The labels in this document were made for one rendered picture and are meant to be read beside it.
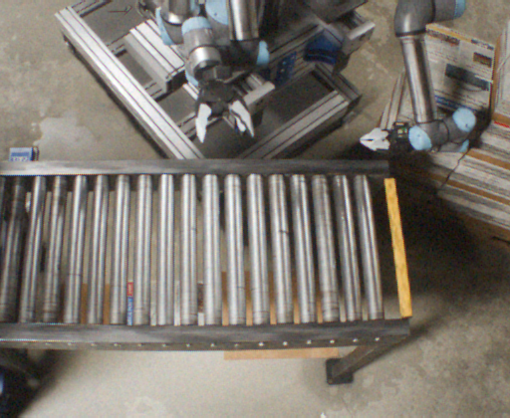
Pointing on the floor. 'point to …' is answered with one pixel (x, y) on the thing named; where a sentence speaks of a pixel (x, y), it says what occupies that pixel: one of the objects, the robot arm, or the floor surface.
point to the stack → (464, 92)
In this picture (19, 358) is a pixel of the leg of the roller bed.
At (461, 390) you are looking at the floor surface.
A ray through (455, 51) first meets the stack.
